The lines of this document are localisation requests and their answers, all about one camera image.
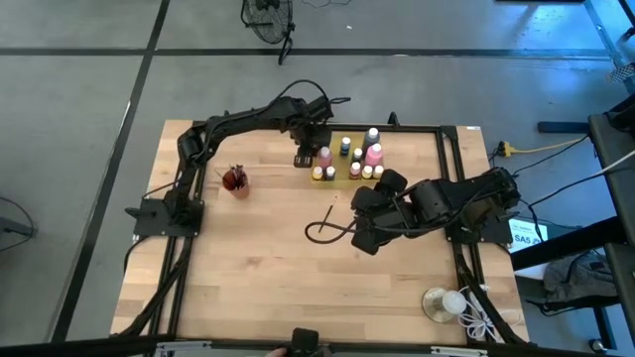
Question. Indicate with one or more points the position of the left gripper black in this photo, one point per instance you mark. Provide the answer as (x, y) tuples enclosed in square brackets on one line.
[(312, 131)]

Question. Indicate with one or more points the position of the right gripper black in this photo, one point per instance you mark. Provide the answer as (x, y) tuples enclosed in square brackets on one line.
[(387, 215)]

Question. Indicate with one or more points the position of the golden yellow striped paint bottle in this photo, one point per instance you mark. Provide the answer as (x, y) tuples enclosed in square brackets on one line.
[(317, 173)]

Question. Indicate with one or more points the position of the dark pink paint bottle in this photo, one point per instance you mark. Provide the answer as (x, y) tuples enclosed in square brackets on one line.
[(325, 157)]

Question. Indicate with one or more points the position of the navy blue paint bottle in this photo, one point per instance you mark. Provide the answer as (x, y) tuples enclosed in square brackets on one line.
[(330, 173)]

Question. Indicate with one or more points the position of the lemon yellow striped paint bottle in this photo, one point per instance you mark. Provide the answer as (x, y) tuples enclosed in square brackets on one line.
[(367, 172)]

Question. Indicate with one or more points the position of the teal blue striped paint bottle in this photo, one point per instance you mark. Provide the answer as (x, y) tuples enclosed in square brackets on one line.
[(345, 145)]

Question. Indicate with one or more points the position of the small pink striped paint bottle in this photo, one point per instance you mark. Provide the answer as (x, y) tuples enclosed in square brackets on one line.
[(354, 171)]

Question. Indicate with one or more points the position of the green striped paint bottle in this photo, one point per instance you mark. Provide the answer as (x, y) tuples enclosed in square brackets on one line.
[(357, 154)]

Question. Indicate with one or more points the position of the light pink paint bottle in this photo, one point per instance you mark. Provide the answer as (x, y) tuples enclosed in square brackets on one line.
[(373, 154)]

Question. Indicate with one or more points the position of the grey paint bottle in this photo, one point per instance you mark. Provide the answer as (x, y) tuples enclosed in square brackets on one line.
[(372, 136)]

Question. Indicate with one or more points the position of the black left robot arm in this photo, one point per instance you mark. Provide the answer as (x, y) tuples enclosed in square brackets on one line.
[(238, 119)]

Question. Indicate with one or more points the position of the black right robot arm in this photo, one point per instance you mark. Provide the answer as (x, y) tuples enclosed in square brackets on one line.
[(486, 198)]

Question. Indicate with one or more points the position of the yellow translucent plastic tray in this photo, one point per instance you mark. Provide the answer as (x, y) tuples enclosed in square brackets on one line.
[(342, 161)]

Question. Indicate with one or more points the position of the orange-red plastic cup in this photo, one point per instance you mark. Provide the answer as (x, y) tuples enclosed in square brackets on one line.
[(242, 191)]

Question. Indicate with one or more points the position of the black floor fan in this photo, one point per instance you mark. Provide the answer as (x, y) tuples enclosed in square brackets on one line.
[(268, 20)]

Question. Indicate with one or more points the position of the black handheld device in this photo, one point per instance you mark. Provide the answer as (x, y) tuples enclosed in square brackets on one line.
[(305, 342)]

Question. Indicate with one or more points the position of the white SA5 sign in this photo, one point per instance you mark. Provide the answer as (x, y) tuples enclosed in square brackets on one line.
[(528, 238)]

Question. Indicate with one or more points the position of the person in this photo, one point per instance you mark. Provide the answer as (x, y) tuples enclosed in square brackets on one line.
[(622, 73), (277, 352)]

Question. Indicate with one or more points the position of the black floor bar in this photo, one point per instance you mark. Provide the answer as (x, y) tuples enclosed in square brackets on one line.
[(563, 127)]

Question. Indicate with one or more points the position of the grey bag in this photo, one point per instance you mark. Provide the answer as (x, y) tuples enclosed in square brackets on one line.
[(578, 277)]

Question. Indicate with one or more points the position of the black metal stand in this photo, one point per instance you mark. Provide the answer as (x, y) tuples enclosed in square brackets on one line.
[(615, 149)]

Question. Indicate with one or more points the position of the dark grey stand foot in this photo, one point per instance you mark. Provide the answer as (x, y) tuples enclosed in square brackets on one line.
[(10, 225)]

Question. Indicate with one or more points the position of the black metal table frame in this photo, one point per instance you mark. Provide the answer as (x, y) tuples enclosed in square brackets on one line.
[(421, 128)]

